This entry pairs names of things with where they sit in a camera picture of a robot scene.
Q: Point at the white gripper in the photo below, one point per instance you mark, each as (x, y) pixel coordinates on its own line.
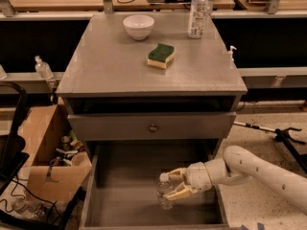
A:
(198, 177)

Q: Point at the clear plastic water bottle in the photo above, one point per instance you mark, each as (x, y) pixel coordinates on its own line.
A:
(164, 186)

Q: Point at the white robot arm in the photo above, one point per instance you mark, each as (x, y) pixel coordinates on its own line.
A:
(235, 167)

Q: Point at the grey top drawer with knob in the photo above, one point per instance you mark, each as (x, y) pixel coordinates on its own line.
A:
(152, 127)

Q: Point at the open grey middle drawer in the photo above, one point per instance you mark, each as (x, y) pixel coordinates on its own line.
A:
(121, 190)

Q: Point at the grey wooden drawer cabinet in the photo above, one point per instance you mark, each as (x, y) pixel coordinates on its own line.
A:
(109, 73)

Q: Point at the white pump dispenser bottle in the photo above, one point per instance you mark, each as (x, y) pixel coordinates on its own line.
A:
(231, 51)

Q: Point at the tall labelled clear bottle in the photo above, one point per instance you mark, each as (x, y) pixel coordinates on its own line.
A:
(197, 17)

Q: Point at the small sanitizer bottle left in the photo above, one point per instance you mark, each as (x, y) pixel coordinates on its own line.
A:
(43, 69)

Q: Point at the black metal stand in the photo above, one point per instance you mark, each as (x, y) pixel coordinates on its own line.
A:
(283, 136)

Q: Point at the brown cardboard box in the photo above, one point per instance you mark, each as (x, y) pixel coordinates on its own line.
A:
(43, 130)

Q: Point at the green and yellow sponge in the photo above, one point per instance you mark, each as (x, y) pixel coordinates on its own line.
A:
(161, 55)

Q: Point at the white ceramic bowl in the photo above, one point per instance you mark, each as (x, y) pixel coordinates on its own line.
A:
(138, 26)

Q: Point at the black chair frame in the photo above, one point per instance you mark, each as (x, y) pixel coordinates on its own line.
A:
(12, 157)

